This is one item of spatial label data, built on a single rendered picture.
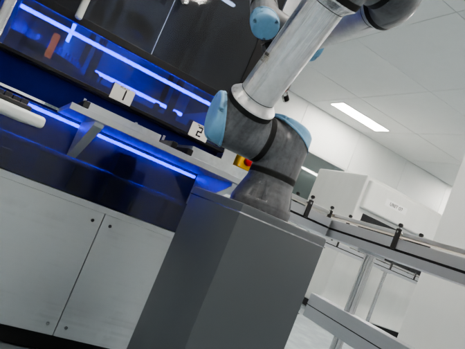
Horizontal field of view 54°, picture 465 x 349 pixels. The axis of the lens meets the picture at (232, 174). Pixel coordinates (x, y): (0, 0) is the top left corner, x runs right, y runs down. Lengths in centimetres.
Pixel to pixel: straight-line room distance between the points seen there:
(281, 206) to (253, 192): 7
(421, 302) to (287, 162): 178
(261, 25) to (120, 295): 118
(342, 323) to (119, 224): 109
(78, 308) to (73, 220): 34
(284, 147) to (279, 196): 11
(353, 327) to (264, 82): 142
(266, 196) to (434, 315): 176
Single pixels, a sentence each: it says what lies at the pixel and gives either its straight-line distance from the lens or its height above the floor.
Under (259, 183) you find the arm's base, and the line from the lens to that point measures 105.
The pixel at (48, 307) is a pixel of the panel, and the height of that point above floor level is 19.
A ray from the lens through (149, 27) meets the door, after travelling 187.
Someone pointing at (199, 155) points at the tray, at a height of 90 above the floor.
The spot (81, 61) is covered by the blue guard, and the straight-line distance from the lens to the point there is 179.
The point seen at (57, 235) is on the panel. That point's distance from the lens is 181.
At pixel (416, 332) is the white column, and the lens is 271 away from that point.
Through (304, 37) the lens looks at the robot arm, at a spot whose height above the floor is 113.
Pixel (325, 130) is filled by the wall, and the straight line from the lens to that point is 790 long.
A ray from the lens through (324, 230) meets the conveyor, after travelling 238.
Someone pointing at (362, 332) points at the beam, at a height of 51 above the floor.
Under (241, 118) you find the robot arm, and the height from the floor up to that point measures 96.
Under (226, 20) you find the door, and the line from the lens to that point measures 199.
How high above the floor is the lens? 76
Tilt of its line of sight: 5 degrees up
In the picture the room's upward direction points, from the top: 22 degrees clockwise
